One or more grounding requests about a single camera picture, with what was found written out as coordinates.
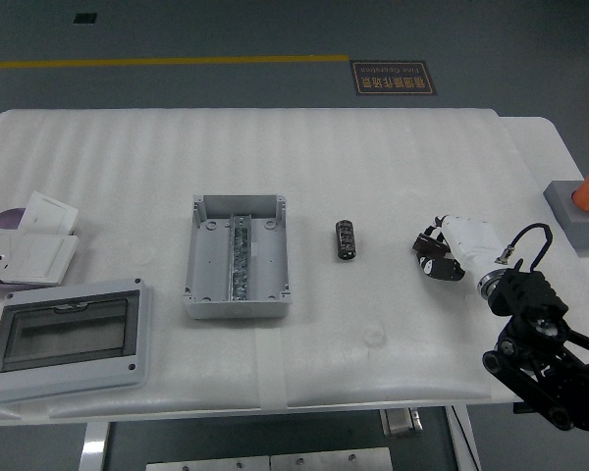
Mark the brown floor sign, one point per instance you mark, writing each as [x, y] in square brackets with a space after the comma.
[392, 77]

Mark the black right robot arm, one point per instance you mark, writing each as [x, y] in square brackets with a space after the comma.
[530, 294]

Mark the black floor hatch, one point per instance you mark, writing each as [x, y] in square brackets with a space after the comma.
[85, 18]

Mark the grey block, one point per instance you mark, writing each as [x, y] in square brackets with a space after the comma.
[576, 228]

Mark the metal bracket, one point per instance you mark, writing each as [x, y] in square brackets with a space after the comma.
[401, 423]

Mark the open grey junction box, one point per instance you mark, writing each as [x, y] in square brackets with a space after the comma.
[211, 255]

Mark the white switch plate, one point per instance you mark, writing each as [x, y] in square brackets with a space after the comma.
[49, 212]
[41, 257]

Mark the black device under table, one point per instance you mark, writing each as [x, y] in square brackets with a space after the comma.
[522, 408]

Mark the black printed cylindrical battery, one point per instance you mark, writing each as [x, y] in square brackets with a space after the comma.
[345, 240]

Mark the grey metal plate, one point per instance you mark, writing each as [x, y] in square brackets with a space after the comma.
[208, 464]
[331, 460]

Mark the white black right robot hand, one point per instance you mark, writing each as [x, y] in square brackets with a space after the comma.
[471, 240]

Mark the purple disc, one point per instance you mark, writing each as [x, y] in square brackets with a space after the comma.
[7, 218]

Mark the grey cover with clear window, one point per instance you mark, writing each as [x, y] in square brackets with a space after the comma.
[69, 338]

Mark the white foam mat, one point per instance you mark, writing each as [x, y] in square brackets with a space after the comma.
[294, 167]

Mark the white table leg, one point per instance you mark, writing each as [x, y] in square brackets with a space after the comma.
[94, 446]
[466, 441]

